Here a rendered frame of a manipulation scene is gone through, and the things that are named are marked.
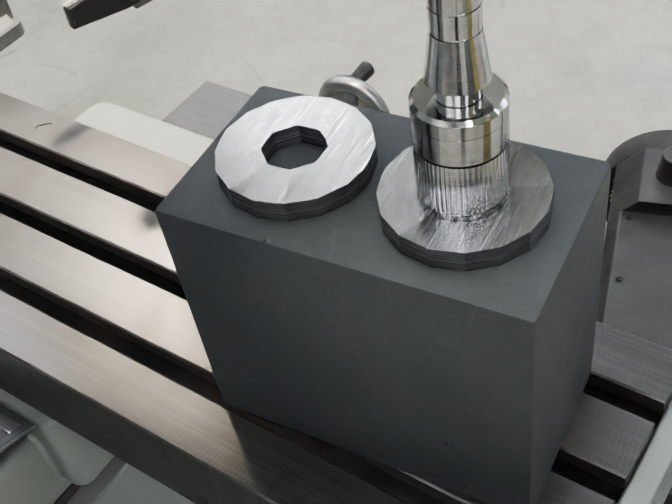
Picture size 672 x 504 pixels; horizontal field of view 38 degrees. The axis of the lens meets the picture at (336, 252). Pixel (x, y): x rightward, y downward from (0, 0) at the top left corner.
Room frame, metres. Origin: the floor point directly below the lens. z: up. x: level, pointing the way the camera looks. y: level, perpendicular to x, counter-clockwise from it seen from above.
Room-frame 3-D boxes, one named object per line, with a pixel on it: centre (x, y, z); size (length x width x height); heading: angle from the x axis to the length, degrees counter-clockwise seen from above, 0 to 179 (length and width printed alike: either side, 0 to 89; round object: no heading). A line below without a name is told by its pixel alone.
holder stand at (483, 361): (0.39, -0.03, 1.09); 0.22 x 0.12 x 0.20; 55
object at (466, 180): (0.36, -0.07, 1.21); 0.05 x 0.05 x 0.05
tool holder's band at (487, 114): (0.36, -0.07, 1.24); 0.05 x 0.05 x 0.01
